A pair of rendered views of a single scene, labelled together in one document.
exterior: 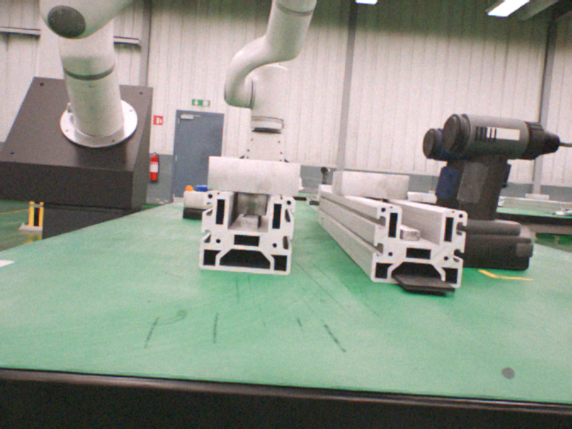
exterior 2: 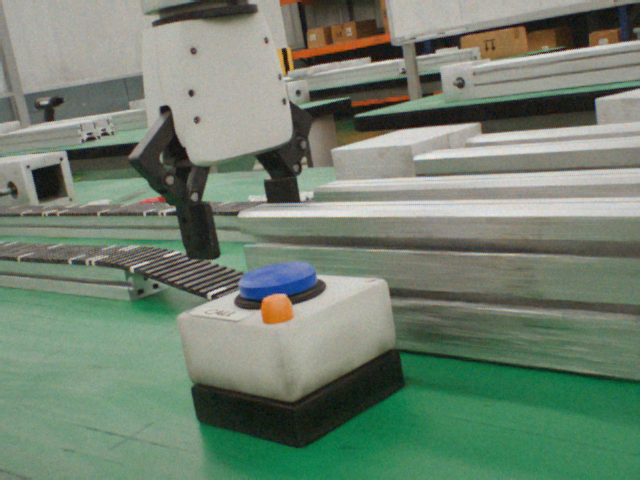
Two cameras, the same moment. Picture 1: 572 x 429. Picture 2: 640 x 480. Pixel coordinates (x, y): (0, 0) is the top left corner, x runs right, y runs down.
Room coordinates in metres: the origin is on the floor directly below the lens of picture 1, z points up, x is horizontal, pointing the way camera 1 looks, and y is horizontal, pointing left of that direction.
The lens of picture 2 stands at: (0.97, 0.48, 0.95)
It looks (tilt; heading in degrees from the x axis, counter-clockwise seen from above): 11 degrees down; 318
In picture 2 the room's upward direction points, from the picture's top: 10 degrees counter-clockwise
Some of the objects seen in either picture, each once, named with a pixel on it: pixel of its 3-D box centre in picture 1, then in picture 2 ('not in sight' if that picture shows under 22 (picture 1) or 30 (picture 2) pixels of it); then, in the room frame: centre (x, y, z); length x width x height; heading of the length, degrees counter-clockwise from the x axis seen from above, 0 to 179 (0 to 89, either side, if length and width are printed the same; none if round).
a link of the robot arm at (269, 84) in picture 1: (267, 92); not in sight; (1.49, 0.08, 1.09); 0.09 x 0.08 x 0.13; 105
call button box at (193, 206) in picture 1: (207, 204); (301, 342); (1.32, 0.19, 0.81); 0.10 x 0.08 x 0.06; 92
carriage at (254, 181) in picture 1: (254, 186); not in sight; (0.79, 0.05, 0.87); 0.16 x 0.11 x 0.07; 2
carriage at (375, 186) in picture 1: (366, 192); not in sight; (1.04, -0.13, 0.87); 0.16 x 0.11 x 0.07; 2
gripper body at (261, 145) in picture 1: (265, 150); (217, 81); (1.49, 0.08, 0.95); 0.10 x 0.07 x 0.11; 92
